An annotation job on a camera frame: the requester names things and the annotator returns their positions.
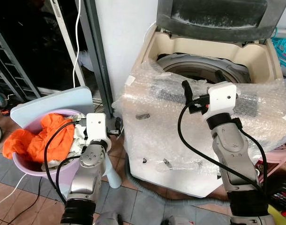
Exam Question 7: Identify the grey robot right leg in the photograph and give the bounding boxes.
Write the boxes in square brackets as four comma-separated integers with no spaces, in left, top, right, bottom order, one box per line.
[162,216,190,225]

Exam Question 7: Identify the pink plastic stool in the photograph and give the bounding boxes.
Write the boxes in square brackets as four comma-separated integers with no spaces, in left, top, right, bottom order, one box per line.
[260,136,286,179]

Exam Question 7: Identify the white garment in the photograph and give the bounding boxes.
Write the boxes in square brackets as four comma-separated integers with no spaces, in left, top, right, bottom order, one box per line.
[68,123,92,158]

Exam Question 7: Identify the pale clothes rail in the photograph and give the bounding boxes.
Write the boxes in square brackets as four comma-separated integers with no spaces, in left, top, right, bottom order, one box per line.
[273,27,286,38]

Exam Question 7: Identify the dark grey door frame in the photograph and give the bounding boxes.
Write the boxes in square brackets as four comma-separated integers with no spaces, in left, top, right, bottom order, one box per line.
[76,0,114,118]

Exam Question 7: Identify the white floor cable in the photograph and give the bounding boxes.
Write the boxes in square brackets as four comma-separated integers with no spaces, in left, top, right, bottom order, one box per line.
[0,173,29,211]

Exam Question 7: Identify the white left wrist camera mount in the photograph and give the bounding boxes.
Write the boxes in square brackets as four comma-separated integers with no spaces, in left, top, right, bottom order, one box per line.
[85,113,108,141]

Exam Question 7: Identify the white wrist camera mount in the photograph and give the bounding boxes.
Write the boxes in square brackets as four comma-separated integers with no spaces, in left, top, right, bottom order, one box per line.
[85,113,108,141]
[206,82,238,116]

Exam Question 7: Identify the grey metal rack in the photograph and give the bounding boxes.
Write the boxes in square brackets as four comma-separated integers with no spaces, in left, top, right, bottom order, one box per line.
[0,21,40,101]

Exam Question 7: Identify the black and red toolbox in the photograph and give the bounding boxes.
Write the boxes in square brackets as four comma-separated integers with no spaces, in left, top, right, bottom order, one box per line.
[266,176,286,212]

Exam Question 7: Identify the light blue plastic stool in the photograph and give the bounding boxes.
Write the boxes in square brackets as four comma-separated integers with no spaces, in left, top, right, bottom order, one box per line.
[10,86,122,189]

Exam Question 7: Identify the dark grey washer lid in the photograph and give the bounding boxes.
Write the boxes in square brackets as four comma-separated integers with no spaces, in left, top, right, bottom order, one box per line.
[156,0,280,44]

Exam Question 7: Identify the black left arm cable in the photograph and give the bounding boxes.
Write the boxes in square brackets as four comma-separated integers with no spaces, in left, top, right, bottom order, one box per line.
[44,121,87,203]

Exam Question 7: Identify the yellow plastic container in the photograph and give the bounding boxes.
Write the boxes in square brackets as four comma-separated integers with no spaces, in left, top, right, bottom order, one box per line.
[267,204,286,225]

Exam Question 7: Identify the lavender plastic basin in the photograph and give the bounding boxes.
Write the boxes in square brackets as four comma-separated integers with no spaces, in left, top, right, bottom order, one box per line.
[12,109,94,184]

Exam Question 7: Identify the teal plastic clothes hangers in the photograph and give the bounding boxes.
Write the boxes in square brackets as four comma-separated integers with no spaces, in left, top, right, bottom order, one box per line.
[272,29,286,78]

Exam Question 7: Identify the thin white hanging cable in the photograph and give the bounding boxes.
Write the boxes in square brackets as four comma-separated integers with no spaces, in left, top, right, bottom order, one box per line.
[72,0,83,89]

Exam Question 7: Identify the grey robot left leg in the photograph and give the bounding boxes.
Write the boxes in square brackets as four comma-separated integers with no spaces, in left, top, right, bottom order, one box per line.
[94,212,123,225]

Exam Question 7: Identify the beige top-load washing machine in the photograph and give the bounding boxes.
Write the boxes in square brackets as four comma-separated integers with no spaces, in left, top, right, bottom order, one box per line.
[120,21,286,198]

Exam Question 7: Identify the clear bubble wrap sheet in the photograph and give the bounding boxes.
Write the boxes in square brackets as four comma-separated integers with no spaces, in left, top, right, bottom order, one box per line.
[113,60,286,175]

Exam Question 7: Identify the grey robot leg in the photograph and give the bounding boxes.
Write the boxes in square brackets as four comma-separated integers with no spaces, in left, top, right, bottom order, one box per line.
[94,212,123,225]
[162,216,190,225]

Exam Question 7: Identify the orange garment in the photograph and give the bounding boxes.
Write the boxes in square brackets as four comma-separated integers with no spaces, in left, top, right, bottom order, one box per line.
[3,112,80,163]

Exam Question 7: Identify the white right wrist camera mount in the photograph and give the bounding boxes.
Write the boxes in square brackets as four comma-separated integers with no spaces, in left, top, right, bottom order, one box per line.
[206,82,238,116]

